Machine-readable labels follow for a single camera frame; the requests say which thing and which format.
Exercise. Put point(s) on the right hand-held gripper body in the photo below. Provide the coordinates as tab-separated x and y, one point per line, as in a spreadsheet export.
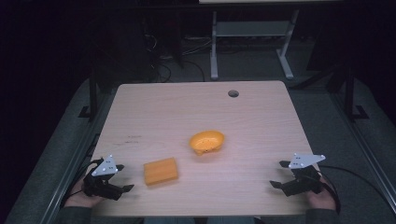
306	182

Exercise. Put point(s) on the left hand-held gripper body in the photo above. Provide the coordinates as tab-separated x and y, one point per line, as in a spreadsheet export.
104	168

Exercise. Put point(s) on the orange sponge block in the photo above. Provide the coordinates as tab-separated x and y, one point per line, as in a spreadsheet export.
160	171

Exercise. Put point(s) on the orange plastic bowl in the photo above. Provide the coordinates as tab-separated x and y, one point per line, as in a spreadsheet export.
207	141

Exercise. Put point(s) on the person's right hand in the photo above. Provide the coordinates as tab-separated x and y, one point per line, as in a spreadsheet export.
322	200

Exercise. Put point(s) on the person's left hand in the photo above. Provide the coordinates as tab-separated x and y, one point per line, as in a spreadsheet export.
79	199

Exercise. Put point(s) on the black metal stand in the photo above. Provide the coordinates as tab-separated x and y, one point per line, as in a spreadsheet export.
92	93
350	93

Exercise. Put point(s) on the white metal stand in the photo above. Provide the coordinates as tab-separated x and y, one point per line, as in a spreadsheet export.
252	29

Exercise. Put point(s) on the aluminium frame rail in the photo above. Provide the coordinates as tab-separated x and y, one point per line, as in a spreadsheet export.
73	161
367	155

